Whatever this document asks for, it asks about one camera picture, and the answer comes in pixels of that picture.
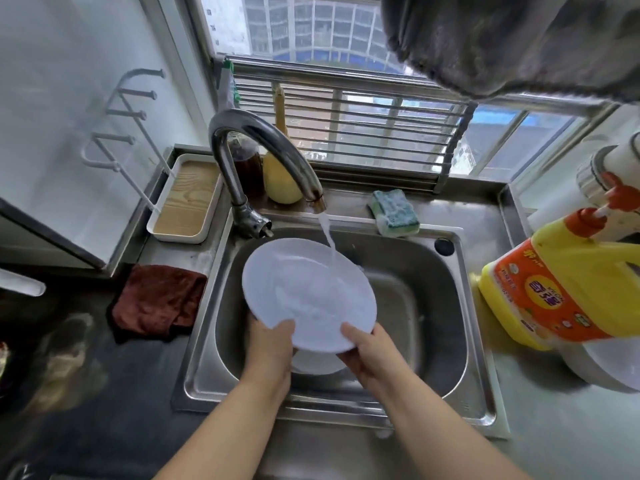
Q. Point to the person's right hand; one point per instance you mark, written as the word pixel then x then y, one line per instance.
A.
pixel 372 357

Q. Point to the person's left hand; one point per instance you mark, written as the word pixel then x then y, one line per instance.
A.
pixel 270 349

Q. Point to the person's left thumb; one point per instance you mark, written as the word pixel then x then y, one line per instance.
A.
pixel 283 328

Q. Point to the person's right thumb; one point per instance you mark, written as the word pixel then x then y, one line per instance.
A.
pixel 356 333

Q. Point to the white round plate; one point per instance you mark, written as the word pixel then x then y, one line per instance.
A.
pixel 309 294

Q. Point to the person's right forearm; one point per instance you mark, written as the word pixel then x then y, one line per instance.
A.
pixel 445 424

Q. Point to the person's left forearm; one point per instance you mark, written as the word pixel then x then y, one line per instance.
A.
pixel 225 429

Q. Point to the stainless steel sink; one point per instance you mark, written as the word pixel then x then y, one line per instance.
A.
pixel 345 319

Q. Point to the white bowl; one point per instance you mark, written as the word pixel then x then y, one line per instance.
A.
pixel 317 363

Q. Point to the black sink hole cap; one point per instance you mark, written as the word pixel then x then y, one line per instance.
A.
pixel 444 246

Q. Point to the green and yellow sponge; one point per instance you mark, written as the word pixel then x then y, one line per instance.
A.
pixel 395 212

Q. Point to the dark red cloth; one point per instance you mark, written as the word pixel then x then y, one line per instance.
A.
pixel 157 302

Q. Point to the yellow gourd-shaped scrubber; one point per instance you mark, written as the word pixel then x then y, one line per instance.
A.
pixel 281 169

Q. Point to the white tray with wooden base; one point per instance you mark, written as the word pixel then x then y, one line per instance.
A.
pixel 186 198

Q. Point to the dark brown glass bottle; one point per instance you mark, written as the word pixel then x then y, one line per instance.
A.
pixel 247 167

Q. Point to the chrome curved faucet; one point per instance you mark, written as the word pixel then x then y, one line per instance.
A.
pixel 260 159

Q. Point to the yellow detergent bottle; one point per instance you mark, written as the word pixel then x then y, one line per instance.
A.
pixel 560 284

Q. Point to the white round container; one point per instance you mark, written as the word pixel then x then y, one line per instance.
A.
pixel 607 364

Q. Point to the white bottle with grey cap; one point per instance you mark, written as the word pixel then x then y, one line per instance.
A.
pixel 607 164

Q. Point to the grey hanging towel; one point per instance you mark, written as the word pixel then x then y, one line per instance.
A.
pixel 500 39

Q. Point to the metal window frame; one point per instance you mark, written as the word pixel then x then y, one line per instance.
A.
pixel 350 69

